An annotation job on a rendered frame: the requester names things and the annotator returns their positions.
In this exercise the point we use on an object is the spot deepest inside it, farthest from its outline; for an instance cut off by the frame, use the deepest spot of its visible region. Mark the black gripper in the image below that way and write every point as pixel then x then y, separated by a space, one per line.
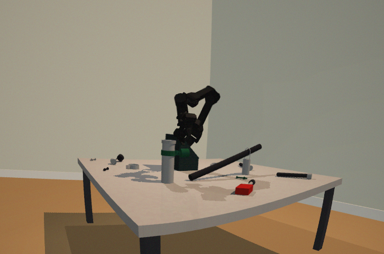
pixel 185 121

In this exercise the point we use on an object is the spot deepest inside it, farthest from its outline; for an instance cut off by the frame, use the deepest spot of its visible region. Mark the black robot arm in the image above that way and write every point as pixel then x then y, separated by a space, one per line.
pixel 182 100

